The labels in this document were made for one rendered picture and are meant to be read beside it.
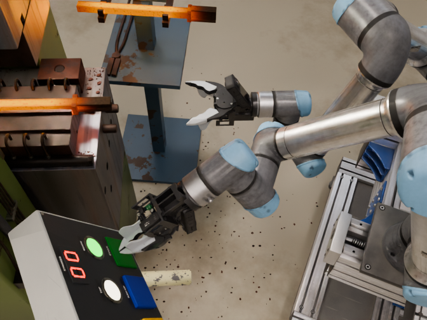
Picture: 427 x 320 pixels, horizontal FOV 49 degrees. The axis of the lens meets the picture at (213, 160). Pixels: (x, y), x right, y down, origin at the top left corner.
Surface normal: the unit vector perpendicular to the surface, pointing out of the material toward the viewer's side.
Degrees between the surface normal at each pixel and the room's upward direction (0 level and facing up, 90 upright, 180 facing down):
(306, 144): 73
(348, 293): 0
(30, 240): 30
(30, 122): 0
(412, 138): 66
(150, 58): 0
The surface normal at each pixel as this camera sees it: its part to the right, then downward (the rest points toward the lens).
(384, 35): -0.38, 0.08
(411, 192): -0.35, 0.71
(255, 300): 0.03, -0.55
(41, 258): -0.42, -0.28
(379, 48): -0.54, 0.30
